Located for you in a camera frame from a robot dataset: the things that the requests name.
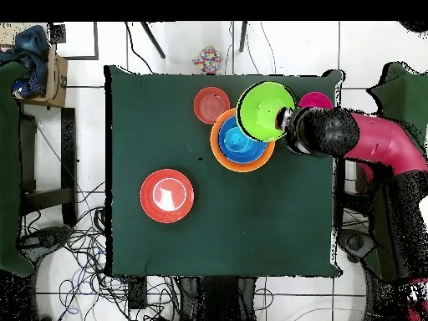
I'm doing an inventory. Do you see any green bowl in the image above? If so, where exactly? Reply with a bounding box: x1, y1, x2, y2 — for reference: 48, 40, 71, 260
236, 80, 298, 143

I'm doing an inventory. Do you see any small blue bowl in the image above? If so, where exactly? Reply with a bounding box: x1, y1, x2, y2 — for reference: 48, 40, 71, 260
222, 121, 265, 161

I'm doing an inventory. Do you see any pink bowl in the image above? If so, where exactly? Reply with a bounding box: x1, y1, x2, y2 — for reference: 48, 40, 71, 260
298, 91, 334, 110

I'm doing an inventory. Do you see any blue cup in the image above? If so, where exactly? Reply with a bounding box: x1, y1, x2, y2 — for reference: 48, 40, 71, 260
223, 126, 251, 154

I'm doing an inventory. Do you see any large blue bowl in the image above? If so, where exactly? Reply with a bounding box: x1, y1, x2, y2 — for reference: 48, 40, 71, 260
217, 115, 268, 165

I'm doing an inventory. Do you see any large orange bowl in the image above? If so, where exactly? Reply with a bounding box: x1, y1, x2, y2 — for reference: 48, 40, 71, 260
209, 106, 277, 174

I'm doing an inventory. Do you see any wide red bowl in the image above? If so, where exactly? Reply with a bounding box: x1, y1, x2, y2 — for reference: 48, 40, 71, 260
140, 168, 196, 224

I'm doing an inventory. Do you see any small red bowl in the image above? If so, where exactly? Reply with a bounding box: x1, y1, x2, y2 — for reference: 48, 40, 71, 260
192, 86, 231, 125

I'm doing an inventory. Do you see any black tripod leg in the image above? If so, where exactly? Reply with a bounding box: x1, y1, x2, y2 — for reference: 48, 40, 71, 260
140, 21, 167, 60
238, 21, 249, 54

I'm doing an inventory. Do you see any colourful patterned box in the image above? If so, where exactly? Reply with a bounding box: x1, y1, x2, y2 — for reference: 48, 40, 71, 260
191, 45, 223, 74

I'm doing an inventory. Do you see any green cloth covered table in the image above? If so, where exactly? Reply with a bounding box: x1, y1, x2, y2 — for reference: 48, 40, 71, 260
0, 61, 35, 278
362, 62, 428, 282

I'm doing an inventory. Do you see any dark green tablecloth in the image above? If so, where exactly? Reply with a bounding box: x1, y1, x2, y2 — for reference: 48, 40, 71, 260
104, 64, 345, 278

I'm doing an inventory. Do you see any black floor box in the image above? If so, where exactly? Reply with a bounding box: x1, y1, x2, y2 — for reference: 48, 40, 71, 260
128, 276, 148, 310

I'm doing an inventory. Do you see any cardboard box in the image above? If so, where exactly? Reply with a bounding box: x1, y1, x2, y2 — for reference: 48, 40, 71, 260
16, 44, 69, 109

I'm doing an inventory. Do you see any blue cloth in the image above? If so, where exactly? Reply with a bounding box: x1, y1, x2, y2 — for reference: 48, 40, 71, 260
0, 25, 50, 98

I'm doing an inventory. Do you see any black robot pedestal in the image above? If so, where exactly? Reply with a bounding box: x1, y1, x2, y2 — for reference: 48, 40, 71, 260
178, 276, 258, 321

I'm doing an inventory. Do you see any black floor frame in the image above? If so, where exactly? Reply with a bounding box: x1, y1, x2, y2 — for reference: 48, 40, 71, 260
49, 21, 100, 62

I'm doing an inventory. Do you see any tangle of cables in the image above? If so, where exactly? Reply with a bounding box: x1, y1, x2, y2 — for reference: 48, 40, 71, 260
18, 181, 181, 321

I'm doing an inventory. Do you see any black stool frame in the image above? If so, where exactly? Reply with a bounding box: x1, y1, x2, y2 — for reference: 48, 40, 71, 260
18, 107, 79, 227

